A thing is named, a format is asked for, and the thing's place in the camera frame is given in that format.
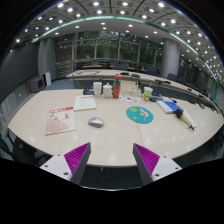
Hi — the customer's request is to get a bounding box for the green white paper cup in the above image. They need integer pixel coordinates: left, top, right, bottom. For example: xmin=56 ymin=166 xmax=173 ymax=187
xmin=143 ymin=87 xmax=153 ymax=101

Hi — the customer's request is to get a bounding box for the dark desk telephone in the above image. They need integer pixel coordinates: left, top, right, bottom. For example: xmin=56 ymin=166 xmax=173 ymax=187
xmin=83 ymin=83 xmax=94 ymax=95

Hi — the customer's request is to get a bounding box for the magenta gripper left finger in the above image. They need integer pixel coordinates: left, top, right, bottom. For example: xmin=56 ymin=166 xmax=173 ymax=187
xmin=41 ymin=143 xmax=91 ymax=185

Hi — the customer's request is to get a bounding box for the red orange bottle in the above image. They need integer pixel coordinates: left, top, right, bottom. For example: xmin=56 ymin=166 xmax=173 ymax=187
xmin=113 ymin=74 xmax=121 ymax=99

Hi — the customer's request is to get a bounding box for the blue white book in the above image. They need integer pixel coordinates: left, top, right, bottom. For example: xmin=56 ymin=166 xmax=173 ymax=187
xmin=157 ymin=101 xmax=182 ymax=114

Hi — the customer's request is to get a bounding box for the white lidded jar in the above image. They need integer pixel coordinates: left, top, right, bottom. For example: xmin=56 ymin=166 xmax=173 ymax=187
xmin=103 ymin=83 xmax=112 ymax=98

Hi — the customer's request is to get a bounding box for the small printed paper sheet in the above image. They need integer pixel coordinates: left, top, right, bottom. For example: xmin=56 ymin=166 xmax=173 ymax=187
xmin=120 ymin=95 xmax=141 ymax=102

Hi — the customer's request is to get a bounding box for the white plastic cup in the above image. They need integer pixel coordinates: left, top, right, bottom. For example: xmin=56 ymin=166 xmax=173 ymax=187
xmin=93 ymin=82 xmax=102 ymax=97

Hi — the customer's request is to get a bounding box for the round teal mouse pad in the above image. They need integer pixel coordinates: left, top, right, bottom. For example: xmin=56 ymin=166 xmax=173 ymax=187
xmin=126 ymin=106 xmax=153 ymax=124

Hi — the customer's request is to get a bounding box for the red illustrated magazine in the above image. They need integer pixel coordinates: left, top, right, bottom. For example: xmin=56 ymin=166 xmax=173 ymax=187
xmin=45 ymin=107 xmax=76 ymax=136

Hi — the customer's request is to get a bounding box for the white booklet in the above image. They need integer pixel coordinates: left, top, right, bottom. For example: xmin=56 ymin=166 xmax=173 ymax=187
xmin=73 ymin=95 xmax=96 ymax=111

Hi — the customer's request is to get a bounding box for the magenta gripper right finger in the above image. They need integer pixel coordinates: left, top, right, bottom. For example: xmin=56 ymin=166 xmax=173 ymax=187
xmin=133 ymin=143 xmax=181 ymax=185

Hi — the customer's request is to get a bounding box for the grey computer mouse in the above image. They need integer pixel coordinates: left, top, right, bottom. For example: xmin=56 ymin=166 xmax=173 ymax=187
xmin=88 ymin=117 xmax=104 ymax=128

